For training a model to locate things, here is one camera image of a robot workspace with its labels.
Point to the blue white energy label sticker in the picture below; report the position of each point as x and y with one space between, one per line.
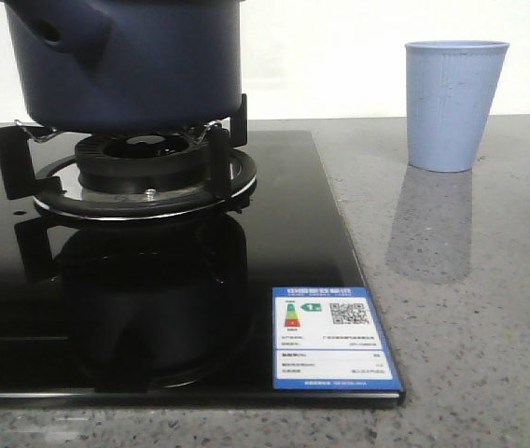
330 339

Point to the dark blue cooking pot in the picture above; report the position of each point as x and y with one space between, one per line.
127 66

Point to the light blue ribbed plastic cup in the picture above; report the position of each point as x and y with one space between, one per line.
451 85

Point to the black metal pot support grate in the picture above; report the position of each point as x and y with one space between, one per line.
55 189

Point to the black glass gas stove top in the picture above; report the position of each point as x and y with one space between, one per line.
173 313

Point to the black round gas burner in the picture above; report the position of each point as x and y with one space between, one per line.
124 164

